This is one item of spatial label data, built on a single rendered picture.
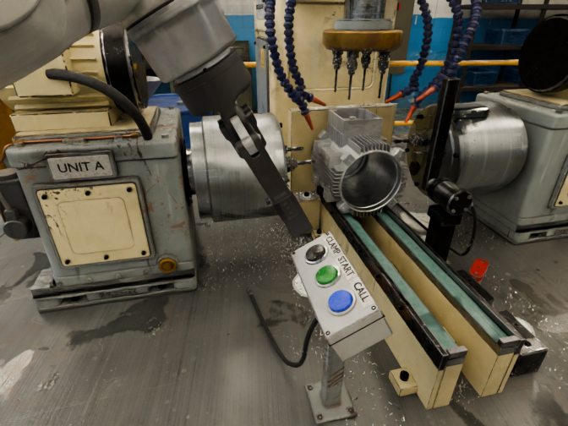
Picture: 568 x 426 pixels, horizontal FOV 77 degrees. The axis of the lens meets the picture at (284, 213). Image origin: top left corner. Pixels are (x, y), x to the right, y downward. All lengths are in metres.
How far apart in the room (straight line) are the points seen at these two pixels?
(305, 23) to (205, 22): 0.74
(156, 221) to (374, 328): 0.51
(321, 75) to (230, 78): 0.76
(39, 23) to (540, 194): 1.10
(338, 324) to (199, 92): 0.29
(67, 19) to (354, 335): 0.39
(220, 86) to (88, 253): 0.55
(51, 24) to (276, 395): 0.59
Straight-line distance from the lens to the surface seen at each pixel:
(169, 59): 0.36
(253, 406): 0.67
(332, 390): 0.63
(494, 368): 0.71
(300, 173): 1.03
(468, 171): 0.98
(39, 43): 0.31
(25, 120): 0.83
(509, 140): 1.04
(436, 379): 0.65
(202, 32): 0.36
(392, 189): 0.94
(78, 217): 0.79
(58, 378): 0.81
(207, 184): 0.77
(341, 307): 0.43
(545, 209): 1.21
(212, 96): 0.37
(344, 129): 0.90
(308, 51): 1.09
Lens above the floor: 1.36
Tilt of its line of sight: 29 degrees down
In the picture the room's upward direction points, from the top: straight up
